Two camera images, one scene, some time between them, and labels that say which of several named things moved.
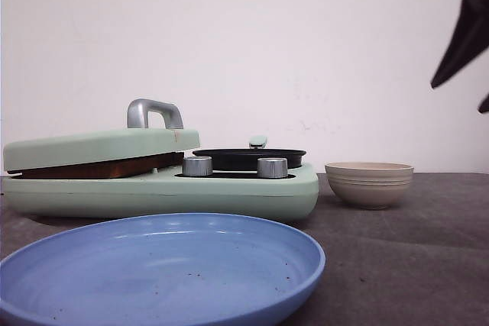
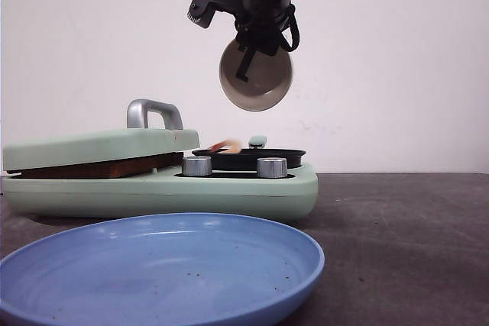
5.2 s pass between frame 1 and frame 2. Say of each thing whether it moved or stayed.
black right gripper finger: moved
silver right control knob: stayed
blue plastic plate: stayed
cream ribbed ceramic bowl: moved
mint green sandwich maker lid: stayed
